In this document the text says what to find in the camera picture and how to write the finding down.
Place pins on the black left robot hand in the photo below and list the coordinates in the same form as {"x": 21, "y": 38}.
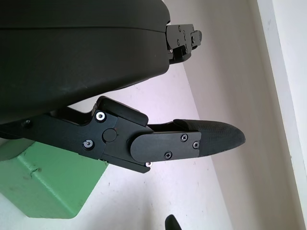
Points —
{"x": 72, "y": 60}

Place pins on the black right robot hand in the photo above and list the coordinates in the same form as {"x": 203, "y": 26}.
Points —
{"x": 173, "y": 224}

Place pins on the green wooden block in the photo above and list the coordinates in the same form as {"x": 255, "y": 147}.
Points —
{"x": 48, "y": 187}

